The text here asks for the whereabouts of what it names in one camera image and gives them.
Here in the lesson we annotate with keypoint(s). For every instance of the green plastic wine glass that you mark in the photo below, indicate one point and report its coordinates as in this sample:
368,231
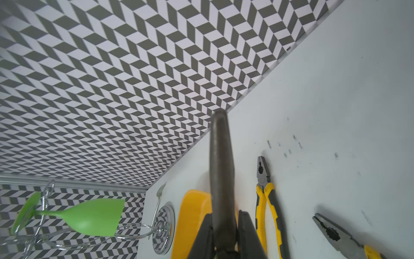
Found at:
98,217

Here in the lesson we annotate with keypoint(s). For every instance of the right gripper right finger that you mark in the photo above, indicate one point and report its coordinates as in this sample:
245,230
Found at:
249,245

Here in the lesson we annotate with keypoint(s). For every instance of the yellow storage box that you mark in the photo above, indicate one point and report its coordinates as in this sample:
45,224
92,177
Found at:
195,206

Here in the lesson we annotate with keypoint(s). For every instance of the yellow black combination pliers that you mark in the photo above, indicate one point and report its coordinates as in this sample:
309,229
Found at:
343,242

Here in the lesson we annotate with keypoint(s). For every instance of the yellow handled long-nose pliers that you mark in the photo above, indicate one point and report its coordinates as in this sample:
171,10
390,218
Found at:
222,181

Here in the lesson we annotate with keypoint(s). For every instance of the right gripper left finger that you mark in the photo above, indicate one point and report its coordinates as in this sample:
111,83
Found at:
203,247

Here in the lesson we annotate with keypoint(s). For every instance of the chrome glass holder stand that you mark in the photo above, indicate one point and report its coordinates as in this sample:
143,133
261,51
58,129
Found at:
31,235

